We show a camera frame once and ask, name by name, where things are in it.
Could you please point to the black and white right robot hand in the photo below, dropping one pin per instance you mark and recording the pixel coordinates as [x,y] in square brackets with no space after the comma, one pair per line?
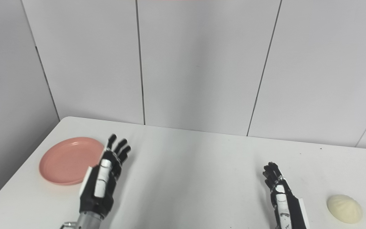
[295,211]

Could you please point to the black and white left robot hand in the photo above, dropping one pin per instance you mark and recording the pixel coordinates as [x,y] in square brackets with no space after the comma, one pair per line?
[89,200]

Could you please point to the pink round plate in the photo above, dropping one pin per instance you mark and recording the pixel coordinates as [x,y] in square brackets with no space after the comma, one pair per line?
[67,160]

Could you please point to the cream steamed bun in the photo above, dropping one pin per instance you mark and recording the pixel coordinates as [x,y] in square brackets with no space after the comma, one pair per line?
[344,209]

